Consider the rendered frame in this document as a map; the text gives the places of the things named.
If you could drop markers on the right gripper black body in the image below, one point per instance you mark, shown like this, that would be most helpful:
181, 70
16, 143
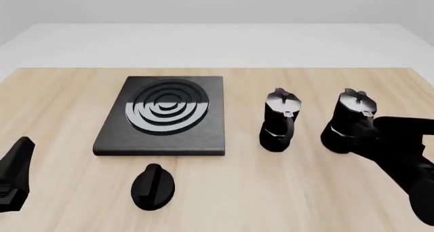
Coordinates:
425, 188

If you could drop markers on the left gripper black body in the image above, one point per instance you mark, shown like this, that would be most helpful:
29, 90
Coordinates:
10, 197

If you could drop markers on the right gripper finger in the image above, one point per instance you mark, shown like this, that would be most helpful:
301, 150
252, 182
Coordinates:
403, 129
393, 160

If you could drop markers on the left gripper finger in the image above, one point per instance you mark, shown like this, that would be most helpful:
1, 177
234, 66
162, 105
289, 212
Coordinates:
20, 163

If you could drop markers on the large black moka pot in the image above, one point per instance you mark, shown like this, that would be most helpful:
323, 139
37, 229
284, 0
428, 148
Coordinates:
342, 125

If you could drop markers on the flat black stove plate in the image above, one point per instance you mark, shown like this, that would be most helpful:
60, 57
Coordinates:
115, 138

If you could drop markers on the small black moka pot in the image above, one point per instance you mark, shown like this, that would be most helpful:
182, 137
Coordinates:
276, 125

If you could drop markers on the round black stove knob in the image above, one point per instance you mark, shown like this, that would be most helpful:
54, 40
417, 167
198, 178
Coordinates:
152, 186

